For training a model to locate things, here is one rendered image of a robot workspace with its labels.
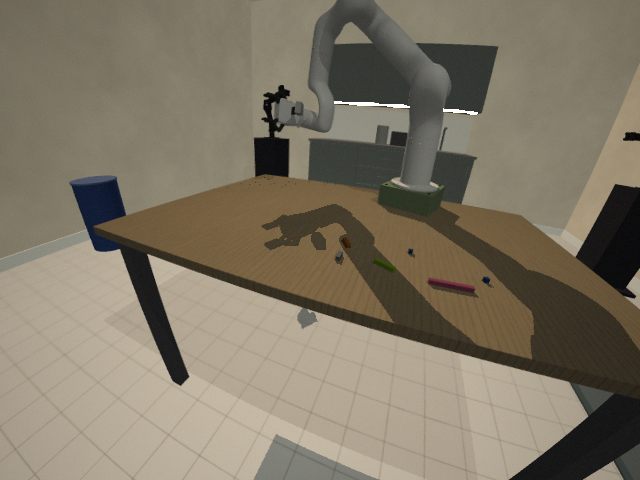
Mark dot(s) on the lime green rod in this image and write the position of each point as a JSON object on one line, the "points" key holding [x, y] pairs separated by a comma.
{"points": [[384, 265]]}

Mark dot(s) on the pink rod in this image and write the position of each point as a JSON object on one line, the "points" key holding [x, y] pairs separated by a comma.
{"points": [[451, 285]]}

